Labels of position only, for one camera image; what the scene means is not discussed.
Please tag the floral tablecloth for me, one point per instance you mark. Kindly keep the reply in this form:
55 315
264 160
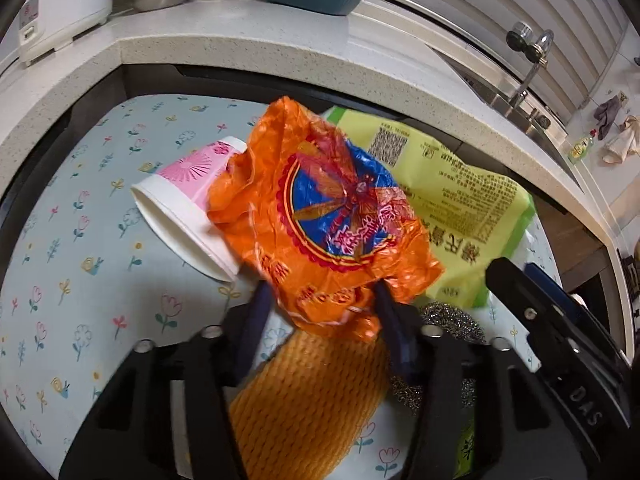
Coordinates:
75 260

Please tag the orange foam net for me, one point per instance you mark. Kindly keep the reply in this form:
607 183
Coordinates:
305 400

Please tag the green printed packet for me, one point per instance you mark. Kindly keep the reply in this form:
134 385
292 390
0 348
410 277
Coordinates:
460 200

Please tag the stainless steel sink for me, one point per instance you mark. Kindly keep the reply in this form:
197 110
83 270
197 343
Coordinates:
520 110

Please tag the green dish soap bottle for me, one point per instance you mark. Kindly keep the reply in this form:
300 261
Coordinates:
581 149

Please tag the pink paper cup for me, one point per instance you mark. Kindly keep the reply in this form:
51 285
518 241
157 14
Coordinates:
185 200

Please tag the chrome kitchen faucet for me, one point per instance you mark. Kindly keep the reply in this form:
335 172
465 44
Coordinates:
530 55

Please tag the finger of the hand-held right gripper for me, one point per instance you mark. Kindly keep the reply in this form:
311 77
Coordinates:
562 290
520 295

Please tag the small green wrapper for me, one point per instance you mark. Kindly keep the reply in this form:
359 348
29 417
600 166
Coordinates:
465 452

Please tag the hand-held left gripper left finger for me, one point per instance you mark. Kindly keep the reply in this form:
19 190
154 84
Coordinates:
252 325

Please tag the steel wool scourer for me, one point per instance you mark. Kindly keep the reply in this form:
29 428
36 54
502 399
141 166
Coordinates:
452 322

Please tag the beige hanging cloth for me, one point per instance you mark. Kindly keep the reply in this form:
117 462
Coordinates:
622 142

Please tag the white floral rice cooker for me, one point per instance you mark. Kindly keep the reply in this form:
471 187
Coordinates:
55 5

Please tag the purple hanging cloth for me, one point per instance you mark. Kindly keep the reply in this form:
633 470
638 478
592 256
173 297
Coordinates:
607 116

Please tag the orange plastic bag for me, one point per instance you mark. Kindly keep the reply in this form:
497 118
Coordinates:
320 210

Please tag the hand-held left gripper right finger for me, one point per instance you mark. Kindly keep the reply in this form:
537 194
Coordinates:
397 335

